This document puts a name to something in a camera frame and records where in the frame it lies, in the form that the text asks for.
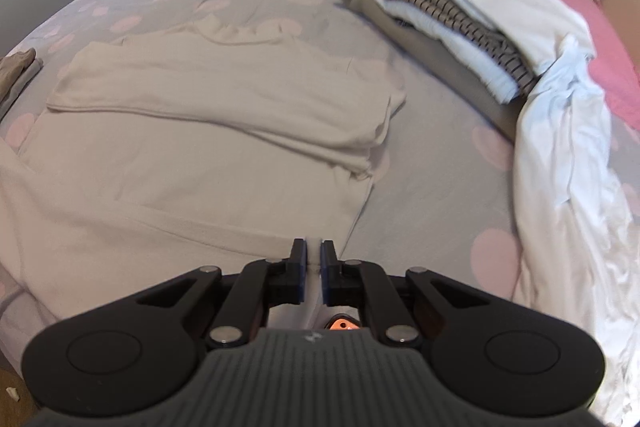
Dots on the grey pink-dotted bed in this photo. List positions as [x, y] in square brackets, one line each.
[440, 182]

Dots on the folded taupe garment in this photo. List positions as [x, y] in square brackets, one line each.
[400, 42]

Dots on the pink pillow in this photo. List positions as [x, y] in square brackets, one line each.
[615, 52]

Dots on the cream turtleneck sweater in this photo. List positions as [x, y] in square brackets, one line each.
[200, 132]

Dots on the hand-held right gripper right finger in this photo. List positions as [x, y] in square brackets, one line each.
[325, 269]

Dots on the folded thick white garment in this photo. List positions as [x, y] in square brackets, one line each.
[450, 42]

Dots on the folded striped garment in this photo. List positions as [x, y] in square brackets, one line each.
[450, 14]

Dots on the white paper scrap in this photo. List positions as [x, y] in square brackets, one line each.
[12, 394]

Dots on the grey cloth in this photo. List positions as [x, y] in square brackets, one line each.
[25, 82]

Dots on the beige cloth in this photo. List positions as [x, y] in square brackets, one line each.
[15, 67]

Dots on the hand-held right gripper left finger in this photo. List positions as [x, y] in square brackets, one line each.
[301, 267]

